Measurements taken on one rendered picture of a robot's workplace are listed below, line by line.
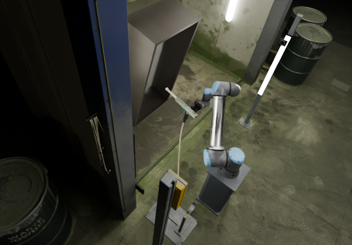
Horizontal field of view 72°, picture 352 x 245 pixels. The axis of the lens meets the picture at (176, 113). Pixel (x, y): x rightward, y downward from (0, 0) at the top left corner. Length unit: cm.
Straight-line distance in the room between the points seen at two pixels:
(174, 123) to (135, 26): 175
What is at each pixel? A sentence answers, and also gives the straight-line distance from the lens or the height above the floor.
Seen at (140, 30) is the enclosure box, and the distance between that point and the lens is 193.
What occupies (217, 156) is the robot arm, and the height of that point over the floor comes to 90.
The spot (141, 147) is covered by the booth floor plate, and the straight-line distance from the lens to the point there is 310.
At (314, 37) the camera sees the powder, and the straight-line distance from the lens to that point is 439.
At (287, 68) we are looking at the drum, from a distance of 451.
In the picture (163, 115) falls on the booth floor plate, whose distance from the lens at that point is 344.
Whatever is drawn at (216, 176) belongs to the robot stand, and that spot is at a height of 64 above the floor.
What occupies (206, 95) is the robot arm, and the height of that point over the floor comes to 84.
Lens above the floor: 264
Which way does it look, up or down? 48 degrees down
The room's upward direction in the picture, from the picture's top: 9 degrees clockwise
